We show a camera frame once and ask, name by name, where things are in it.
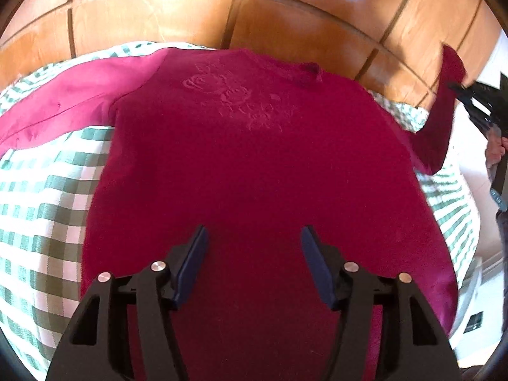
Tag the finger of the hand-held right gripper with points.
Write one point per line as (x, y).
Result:
(482, 113)
(482, 90)

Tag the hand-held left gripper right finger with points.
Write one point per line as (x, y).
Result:
(317, 266)

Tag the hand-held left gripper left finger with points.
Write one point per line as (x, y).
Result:
(194, 262)

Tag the red sweater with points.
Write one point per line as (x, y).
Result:
(254, 174)

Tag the person's right hand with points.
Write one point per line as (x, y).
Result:
(496, 149)

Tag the white box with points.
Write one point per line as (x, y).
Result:
(474, 309)

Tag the green checked bedsheet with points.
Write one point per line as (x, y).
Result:
(39, 206)

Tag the wooden wardrobe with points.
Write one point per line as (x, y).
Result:
(278, 16)

